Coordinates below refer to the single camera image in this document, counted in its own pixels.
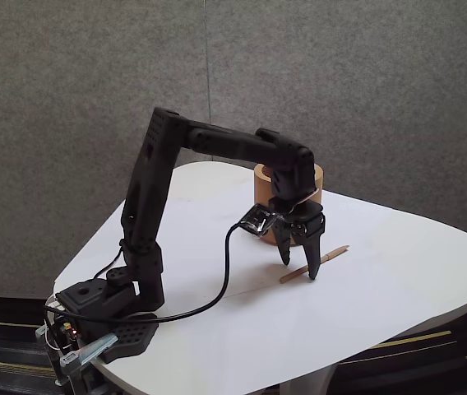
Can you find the tan wooden pen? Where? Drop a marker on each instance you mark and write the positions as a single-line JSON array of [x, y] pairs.
[[334, 252]]

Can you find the tan cylindrical pen holder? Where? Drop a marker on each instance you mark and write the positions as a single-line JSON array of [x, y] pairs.
[[261, 185]]

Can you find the white table leg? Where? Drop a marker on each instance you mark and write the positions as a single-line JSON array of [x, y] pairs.
[[305, 380]]

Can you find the metal table clamp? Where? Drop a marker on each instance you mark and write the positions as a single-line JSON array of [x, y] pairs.
[[89, 349]]

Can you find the bare camera circuit board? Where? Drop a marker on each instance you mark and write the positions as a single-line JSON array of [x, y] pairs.
[[260, 220]]

